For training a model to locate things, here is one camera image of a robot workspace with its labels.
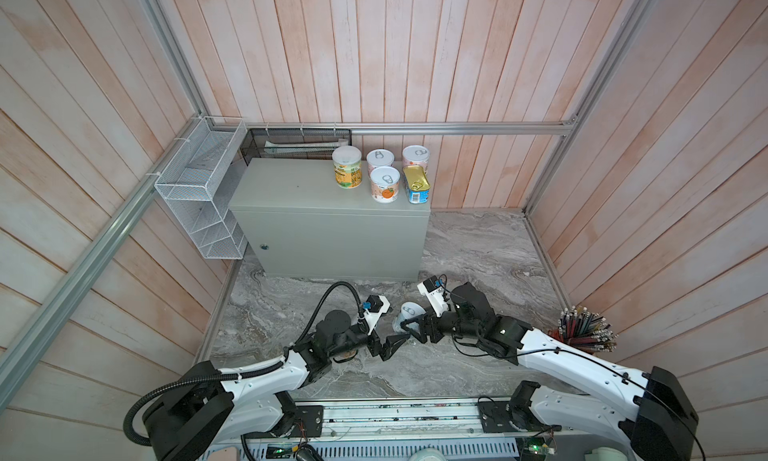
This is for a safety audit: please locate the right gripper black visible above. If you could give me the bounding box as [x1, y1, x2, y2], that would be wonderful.
[399, 300, 479, 341]

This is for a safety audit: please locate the teal labelled can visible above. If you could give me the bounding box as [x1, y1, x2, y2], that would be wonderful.
[392, 302, 426, 333]

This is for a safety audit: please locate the gold rectangular sardine tin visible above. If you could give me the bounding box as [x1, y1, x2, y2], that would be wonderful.
[402, 165, 430, 204]

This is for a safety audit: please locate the orange labelled can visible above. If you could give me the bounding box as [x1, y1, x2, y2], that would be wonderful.
[370, 166, 400, 203]

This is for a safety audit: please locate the pink can front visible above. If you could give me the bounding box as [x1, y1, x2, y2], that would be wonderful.
[402, 145, 430, 172]

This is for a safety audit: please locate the pink labelled can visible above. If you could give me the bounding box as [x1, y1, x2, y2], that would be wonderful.
[366, 149, 395, 174]

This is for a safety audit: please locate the yellow can plastic lid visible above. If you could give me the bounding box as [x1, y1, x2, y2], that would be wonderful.
[332, 145, 362, 189]

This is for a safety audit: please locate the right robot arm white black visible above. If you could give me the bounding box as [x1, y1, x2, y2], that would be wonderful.
[399, 277, 703, 460]

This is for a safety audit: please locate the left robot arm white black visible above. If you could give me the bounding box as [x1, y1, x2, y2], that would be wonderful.
[123, 292, 410, 460]

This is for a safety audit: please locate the grey metal cabinet box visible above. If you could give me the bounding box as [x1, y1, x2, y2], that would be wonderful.
[229, 158, 430, 281]

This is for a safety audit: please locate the red pencil holder cup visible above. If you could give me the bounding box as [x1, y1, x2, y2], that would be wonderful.
[548, 306, 617, 353]

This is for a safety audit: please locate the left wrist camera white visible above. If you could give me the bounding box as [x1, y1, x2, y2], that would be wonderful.
[362, 294, 390, 335]

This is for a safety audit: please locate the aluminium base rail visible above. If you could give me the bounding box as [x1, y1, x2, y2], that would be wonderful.
[182, 386, 629, 452]

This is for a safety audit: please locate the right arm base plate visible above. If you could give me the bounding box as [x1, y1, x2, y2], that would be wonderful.
[476, 396, 562, 436]

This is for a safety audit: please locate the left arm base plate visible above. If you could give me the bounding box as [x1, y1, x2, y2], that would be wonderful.
[244, 404, 324, 439]

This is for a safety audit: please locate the black wire mesh basket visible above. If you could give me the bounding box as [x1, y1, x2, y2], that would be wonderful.
[239, 128, 352, 164]

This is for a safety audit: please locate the white wire mesh shelf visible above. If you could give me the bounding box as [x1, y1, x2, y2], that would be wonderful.
[155, 116, 247, 260]

